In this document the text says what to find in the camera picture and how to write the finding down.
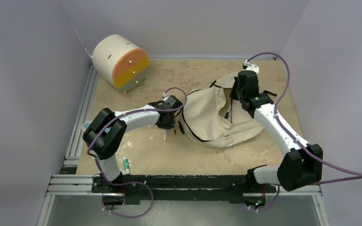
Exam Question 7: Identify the red orange pen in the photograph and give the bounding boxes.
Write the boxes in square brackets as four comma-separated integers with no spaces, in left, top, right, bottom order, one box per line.
[173,123,177,136]

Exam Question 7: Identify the beige canvas backpack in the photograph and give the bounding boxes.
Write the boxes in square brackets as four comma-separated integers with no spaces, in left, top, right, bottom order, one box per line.
[180,72,263,148]

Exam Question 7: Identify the green white glue stick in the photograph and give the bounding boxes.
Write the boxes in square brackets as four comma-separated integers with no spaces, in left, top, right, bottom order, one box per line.
[123,157,131,175]

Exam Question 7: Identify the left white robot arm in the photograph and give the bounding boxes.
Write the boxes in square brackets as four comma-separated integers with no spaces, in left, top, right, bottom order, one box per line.
[82,95,185,193]

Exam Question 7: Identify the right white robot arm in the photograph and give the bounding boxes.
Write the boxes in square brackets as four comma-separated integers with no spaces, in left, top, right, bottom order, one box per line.
[230,70,323,192]

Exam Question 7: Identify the round white drawer cabinet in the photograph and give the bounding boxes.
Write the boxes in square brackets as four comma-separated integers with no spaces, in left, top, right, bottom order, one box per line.
[92,34,149,92]

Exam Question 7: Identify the light blue packaged item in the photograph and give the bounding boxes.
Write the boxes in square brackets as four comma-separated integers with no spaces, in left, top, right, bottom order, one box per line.
[81,121,91,133]

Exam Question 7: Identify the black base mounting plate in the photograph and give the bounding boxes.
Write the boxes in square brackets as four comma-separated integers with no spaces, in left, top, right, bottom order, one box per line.
[91,175,276,205]

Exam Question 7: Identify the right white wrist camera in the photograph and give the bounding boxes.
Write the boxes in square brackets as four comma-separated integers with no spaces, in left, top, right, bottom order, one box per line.
[242,59,260,74]

